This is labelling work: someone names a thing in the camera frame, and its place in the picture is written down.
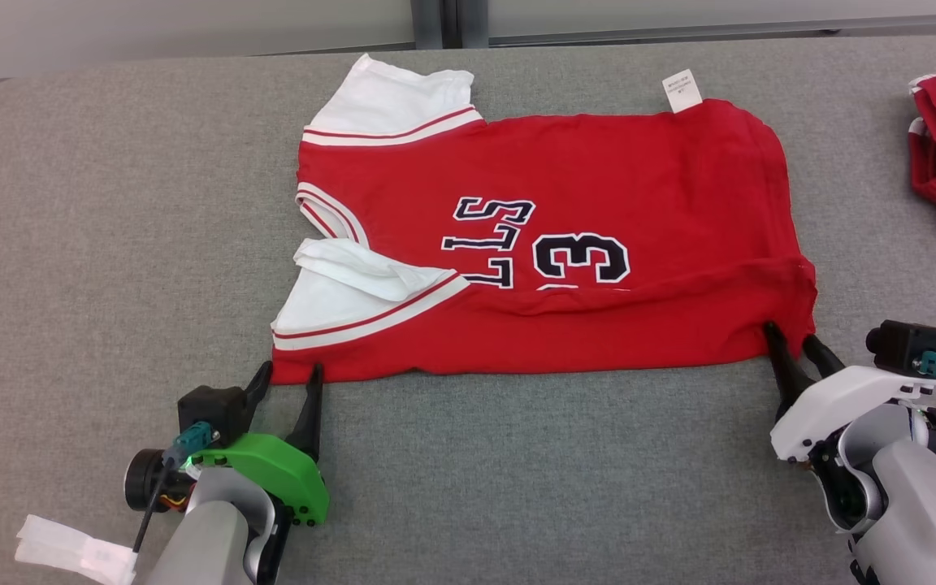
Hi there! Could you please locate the white tape tag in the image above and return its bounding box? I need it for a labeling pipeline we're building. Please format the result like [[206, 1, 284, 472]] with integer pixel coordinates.
[[14, 513, 138, 585]]

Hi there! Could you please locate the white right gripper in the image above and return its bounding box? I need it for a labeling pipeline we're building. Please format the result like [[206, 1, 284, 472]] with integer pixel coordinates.
[[762, 320, 921, 464]]

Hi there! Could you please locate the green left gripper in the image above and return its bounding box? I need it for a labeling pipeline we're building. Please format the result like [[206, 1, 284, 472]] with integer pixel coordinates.
[[190, 360, 332, 528]]

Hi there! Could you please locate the red white basketball jersey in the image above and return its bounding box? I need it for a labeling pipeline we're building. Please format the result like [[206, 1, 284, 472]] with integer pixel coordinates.
[[270, 52, 819, 388]]

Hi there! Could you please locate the grey partition post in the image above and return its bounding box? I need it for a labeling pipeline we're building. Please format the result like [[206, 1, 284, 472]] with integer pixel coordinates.
[[410, 0, 492, 51]]

